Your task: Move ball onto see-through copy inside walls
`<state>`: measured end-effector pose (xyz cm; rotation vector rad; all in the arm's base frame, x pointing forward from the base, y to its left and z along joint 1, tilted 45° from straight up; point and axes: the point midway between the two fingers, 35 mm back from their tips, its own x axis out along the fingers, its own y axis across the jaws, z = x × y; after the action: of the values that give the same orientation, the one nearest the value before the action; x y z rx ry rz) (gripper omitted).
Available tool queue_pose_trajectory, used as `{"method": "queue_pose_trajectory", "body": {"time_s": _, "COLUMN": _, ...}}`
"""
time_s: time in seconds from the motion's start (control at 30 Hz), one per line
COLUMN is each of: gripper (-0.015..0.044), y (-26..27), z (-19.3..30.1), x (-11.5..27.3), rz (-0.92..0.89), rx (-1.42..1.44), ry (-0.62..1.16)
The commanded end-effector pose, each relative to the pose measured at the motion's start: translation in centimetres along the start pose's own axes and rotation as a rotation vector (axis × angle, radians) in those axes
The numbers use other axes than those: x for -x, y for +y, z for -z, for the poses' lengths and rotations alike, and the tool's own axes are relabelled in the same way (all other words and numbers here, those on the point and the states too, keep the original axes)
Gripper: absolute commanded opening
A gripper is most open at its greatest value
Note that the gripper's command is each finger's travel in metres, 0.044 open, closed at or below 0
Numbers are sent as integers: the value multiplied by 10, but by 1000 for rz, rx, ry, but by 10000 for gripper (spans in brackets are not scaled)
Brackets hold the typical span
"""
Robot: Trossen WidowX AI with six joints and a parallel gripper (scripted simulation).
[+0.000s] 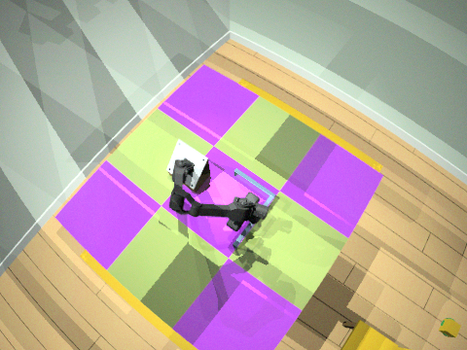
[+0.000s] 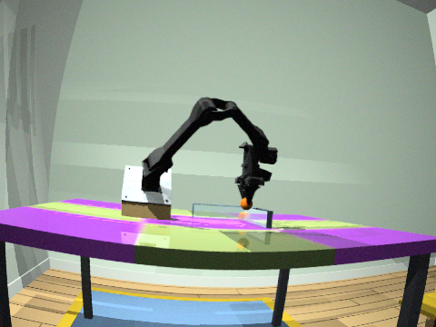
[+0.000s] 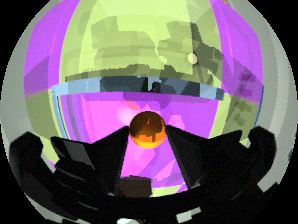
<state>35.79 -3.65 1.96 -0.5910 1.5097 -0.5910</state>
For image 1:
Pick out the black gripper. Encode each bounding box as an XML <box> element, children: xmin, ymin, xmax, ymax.
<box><xmin>226</xmin><ymin>192</ymin><xmax>260</xmax><ymax>231</ymax></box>

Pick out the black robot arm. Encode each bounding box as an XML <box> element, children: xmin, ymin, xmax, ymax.
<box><xmin>168</xmin><ymin>157</ymin><xmax>269</xmax><ymax>224</ymax></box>

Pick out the low clear wall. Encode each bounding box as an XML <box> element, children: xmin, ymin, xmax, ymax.
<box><xmin>234</xmin><ymin>172</ymin><xmax>270</xmax><ymax>249</ymax></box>

